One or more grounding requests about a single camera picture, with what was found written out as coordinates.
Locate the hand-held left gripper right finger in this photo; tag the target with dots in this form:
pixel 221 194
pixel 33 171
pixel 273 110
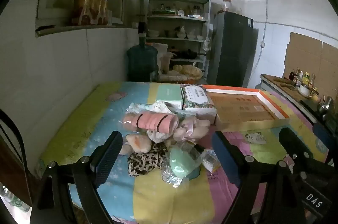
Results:
pixel 220 147

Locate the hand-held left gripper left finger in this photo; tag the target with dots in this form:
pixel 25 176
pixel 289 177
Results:
pixel 108 160

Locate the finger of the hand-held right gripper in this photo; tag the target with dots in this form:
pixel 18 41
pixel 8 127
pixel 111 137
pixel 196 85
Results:
pixel 323 136
pixel 293 144

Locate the peach plush toy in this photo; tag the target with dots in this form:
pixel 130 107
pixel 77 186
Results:
pixel 137 142

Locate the leopard print cloth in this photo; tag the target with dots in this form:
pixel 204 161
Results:
pixel 145 160

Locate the mint green sponge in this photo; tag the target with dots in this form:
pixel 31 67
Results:
pixel 182 163

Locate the orange-rimmed cardboard tray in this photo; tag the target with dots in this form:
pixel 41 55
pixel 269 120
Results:
pixel 243 107

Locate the white patterned cloth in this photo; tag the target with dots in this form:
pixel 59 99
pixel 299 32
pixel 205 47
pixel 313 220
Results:
pixel 158 135

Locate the pink cloth bundle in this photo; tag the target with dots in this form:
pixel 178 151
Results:
pixel 151 121

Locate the small white packet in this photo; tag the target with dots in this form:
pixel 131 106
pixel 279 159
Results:
pixel 211 160

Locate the metal jug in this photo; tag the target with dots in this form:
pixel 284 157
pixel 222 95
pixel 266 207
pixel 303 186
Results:
pixel 324 105

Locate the colourful cartoon printed blanket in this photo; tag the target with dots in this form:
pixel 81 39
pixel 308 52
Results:
pixel 79 121

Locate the white bowl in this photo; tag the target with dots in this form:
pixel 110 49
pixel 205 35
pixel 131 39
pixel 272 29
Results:
pixel 305 91

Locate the floral tissue box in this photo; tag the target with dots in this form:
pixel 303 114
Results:
pixel 196 97

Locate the group of condiment bottles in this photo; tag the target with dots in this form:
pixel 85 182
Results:
pixel 303 78

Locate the kitchen counter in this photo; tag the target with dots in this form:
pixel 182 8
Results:
pixel 274 81

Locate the mint green tissue box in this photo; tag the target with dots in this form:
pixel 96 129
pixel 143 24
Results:
pixel 169 93

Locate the dark grey refrigerator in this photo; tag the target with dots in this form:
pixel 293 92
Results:
pixel 229 49

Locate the black frying pan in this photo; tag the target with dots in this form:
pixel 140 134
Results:
pixel 186 54

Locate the white plastic bucket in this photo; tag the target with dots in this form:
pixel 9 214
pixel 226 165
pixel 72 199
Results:
pixel 165 62

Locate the large blue water jug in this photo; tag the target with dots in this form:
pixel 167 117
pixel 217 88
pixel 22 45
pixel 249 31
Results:
pixel 142 60

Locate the white metal shelf rack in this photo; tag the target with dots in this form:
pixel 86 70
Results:
pixel 177 17

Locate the glass jar with red lid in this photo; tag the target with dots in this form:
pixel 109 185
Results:
pixel 227 4

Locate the cardboard sheet on wall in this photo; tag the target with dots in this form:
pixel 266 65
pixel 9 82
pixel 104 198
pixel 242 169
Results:
pixel 306 54

